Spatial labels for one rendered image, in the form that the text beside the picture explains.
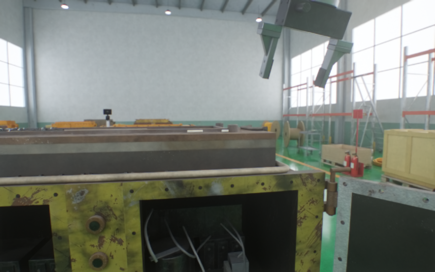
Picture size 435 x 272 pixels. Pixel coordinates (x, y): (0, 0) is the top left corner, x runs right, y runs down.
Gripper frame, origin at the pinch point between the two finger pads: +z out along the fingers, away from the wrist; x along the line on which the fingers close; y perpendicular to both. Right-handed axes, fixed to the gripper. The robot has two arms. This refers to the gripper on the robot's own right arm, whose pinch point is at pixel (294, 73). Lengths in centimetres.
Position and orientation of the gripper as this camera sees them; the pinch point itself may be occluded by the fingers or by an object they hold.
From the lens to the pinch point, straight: 51.7
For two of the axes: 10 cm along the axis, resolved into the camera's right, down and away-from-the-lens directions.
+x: 9.8, 0.9, 2.0
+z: -1.8, 8.8, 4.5
